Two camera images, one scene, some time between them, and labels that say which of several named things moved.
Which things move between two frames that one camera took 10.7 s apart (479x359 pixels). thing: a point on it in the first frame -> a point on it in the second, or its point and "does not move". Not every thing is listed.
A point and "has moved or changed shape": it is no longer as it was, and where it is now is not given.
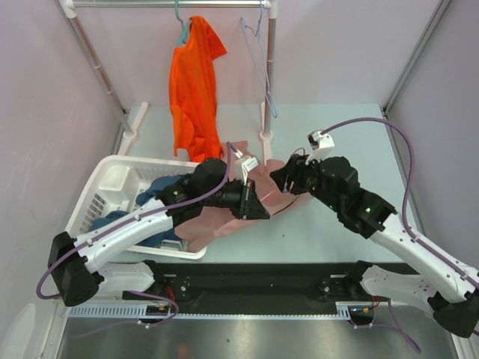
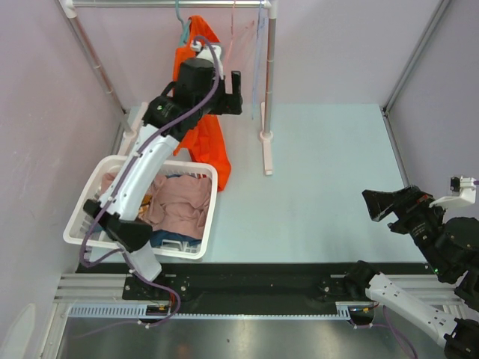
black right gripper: [293, 172] -> [404, 203]
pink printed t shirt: [202, 227] has moved or changed shape
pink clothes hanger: [272, 208] -> [245, 31]
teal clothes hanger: [185, 26] does not move
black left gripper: [249, 206] -> [228, 103]
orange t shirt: [193, 95] does not move
